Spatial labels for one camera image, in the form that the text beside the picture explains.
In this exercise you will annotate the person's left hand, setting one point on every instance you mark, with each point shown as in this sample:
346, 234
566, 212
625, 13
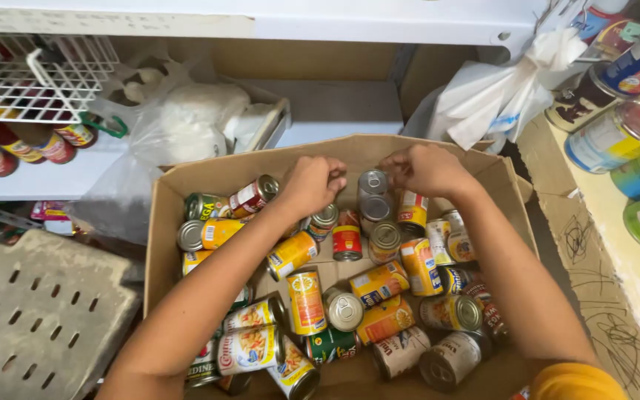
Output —
306, 189

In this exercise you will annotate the person's right hand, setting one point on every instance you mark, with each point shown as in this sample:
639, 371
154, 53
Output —
434, 169

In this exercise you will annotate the person's left fingers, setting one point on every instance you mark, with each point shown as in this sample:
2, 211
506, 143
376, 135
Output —
335, 173

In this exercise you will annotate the person's right fingers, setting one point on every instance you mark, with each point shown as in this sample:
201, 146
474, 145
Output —
396, 165

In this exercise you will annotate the bunch of white plastic bags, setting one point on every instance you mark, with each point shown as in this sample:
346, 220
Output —
486, 100

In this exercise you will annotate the pile of tin cans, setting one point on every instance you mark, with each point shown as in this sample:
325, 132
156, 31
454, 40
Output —
375, 283

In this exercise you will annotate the clear plastic bag white contents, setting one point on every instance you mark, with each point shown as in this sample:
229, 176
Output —
192, 122

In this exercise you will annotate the white metal shelf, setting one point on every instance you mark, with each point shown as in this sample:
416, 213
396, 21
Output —
298, 19

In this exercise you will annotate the large open cardboard box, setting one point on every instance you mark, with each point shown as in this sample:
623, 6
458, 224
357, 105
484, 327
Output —
167, 233

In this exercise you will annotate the yellow sleeve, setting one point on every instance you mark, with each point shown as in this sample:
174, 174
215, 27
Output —
575, 384

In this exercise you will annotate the pink snack packets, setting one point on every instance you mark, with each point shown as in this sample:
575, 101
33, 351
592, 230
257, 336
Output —
50, 212

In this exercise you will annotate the grey perforated plastic stool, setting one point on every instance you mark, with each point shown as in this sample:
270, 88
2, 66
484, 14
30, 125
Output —
36, 322

